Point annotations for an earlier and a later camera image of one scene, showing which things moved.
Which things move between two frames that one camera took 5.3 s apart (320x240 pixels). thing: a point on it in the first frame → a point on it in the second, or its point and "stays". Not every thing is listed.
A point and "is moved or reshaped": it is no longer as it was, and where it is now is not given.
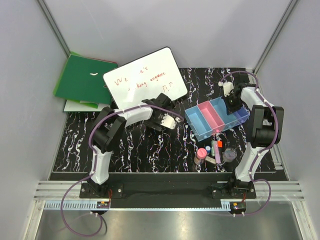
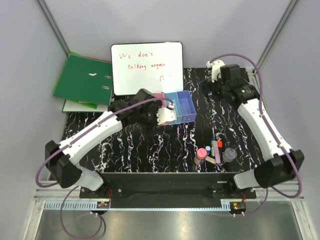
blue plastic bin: x=229 y=120 → x=173 y=97
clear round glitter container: x=229 y=154 stays
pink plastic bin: x=212 y=117 is moved or reshaped
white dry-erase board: x=145 y=78 is moved or reshaped
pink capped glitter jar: x=201 y=153 stays
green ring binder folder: x=81 y=80 stays
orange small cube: x=220 y=144 stays
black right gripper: x=231 y=109 → x=208 y=86
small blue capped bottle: x=208 y=148 stays
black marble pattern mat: x=220 y=127 stays
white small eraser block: x=211 y=160 stays
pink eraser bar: x=217 y=153 stays
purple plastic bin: x=242 y=115 → x=187 y=106
